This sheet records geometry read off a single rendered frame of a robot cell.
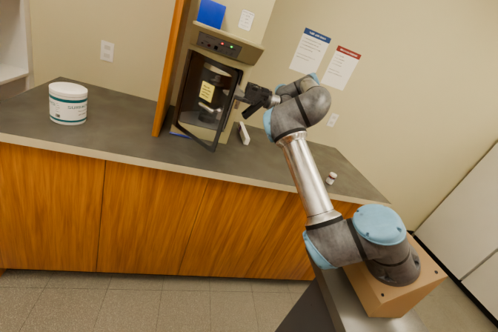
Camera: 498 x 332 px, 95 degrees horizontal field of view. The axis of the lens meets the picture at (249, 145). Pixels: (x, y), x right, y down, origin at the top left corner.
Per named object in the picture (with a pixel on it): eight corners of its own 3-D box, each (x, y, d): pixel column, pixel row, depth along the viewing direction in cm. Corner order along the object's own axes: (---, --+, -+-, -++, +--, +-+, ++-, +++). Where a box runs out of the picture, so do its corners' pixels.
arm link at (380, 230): (419, 259, 60) (413, 230, 54) (367, 270, 64) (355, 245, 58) (396, 221, 70) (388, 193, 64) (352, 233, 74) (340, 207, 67)
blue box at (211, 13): (196, 20, 101) (201, -2, 97) (218, 29, 104) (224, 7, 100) (196, 21, 92) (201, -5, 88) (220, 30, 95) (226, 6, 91)
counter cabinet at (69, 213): (61, 194, 177) (60, 82, 139) (291, 223, 240) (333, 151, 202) (-7, 279, 119) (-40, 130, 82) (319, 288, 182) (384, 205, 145)
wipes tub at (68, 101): (59, 110, 107) (58, 78, 101) (91, 116, 111) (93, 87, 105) (42, 121, 96) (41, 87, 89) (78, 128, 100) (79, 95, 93)
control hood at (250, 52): (188, 42, 105) (193, 19, 101) (253, 65, 115) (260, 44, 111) (187, 45, 95) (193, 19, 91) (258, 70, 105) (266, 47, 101)
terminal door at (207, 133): (173, 124, 122) (190, 48, 106) (213, 154, 110) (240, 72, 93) (173, 124, 122) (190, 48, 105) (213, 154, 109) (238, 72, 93)
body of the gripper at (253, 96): (246, 81, 104) (270, 88, 107) (240, 98, 107) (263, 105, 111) (249, 85, 97) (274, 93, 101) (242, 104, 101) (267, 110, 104)
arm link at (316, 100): (334, 84, 68) (311, 66, 113) (299, 100, 72) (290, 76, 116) (346, 117, 72) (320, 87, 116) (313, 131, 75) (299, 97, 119)
